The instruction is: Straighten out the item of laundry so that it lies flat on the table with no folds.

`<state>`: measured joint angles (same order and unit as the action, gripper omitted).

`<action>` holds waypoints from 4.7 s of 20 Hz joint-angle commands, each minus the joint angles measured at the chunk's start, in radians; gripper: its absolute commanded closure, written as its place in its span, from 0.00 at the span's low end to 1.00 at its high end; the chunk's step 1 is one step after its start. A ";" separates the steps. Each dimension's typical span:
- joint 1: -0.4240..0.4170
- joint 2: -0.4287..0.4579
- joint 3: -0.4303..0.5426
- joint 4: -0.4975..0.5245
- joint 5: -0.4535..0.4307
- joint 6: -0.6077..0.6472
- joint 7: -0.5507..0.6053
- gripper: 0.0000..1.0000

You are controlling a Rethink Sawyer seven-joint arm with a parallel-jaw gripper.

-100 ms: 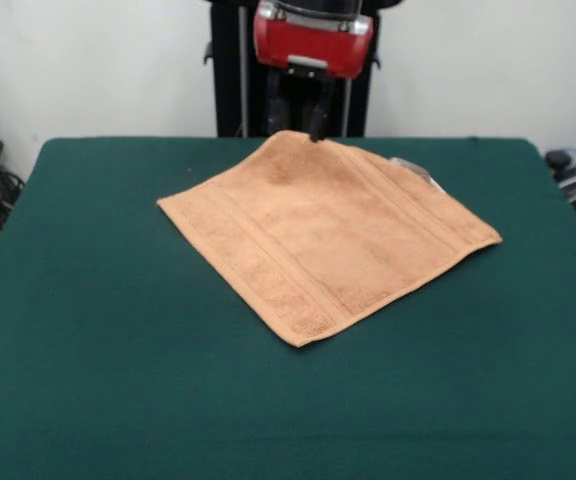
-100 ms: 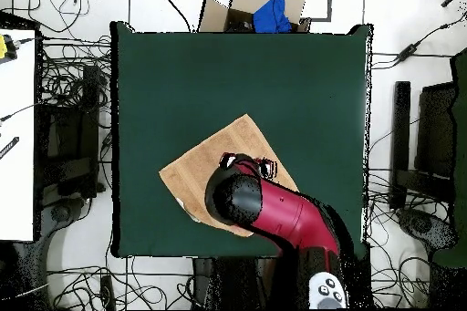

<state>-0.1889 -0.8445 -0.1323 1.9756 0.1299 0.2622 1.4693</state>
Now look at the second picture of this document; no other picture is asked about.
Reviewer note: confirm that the dark green side cloth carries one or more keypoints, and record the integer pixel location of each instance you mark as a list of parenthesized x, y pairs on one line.
[(460, 143)]

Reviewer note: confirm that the black upright bar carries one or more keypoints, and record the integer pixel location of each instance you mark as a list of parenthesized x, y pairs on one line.
[(400, 125)]

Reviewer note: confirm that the white side table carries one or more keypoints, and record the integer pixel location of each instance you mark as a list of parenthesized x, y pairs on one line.
[(18, 179)]

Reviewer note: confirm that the black strip tool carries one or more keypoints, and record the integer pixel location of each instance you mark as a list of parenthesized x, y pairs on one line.
[(10, 147)]

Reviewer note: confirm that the black floor stand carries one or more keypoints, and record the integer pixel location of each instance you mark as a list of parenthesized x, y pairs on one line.
[(89, 125)]

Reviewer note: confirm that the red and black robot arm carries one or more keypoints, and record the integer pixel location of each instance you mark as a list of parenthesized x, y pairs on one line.
[(288, 212)]

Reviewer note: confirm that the dark green table cloth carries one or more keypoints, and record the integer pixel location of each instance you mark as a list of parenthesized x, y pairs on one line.
[(182, 88)]

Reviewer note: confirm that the tan terry towel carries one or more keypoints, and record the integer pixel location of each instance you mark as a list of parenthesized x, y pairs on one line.
[(204, 165)]

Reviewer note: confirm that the yellow object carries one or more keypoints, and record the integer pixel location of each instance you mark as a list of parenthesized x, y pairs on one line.
[(3, 46)]

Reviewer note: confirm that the black flat panel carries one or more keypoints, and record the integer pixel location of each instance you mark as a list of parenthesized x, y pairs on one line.
[(436, 132)]

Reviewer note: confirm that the black pedestal foot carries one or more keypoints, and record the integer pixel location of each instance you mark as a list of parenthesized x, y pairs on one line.
[(419, 225), (60, 212)]

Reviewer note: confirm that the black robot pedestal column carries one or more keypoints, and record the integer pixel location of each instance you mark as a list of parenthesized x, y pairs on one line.
[(233, 281)]

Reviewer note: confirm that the blue cloth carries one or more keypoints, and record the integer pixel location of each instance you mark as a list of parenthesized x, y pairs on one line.
[(271, 15)]

